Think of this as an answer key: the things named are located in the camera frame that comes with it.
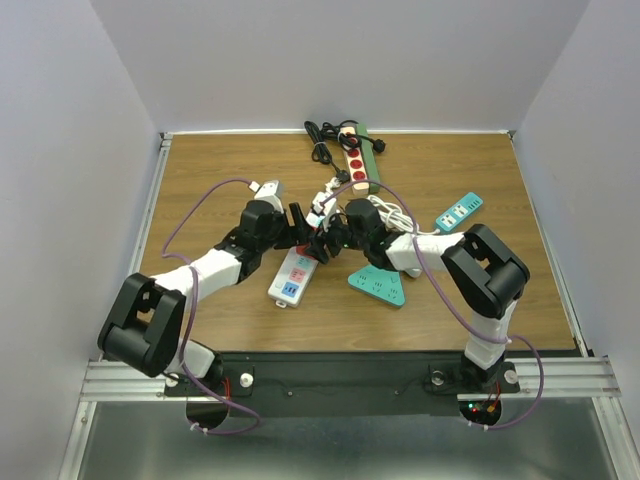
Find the white triangular power strip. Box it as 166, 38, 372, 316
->
404, 268, 423, 278

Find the red cube plug adapter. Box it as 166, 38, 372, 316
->
296, 244, 313, 257

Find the green power strip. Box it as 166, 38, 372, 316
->
355, 123, 380, 195

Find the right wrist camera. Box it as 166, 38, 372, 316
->
306, 192, 337, 230

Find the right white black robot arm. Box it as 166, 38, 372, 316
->
305, 198, 530, 390

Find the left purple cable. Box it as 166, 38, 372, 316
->
162, 178, 261, 436

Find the purple cable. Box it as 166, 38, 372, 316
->
162, 178, 261, 436
324, 179, 545, 432

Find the beige red-socket power strip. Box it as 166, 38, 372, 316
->
339, 124, 369, 196

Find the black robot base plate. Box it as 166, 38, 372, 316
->
164, 351, 521, 419

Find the white cord bundle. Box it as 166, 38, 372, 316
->
367, 194, 441, 236

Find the teal triangular power strip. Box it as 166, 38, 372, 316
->
347, 265, 406, 308

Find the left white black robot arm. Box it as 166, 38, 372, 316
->
97, 200, 314, 377

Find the front aluminium frame rail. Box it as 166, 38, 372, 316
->
80, 361, 165, 402

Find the aluminium table edge rail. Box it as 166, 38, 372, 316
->
125, 132, 173, 278

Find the small teal power strip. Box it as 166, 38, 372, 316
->
435, 192, 484, 233

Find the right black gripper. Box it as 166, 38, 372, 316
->
307, 212, 369, 266

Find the black cable on strips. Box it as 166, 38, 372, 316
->
319, 119, 389, 154

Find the white multicolour power strip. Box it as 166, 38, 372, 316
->
267, 247, 318, 308

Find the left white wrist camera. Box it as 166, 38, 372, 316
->
249, 180, 284, 210

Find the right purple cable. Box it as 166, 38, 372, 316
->
324, 179, 545, 432

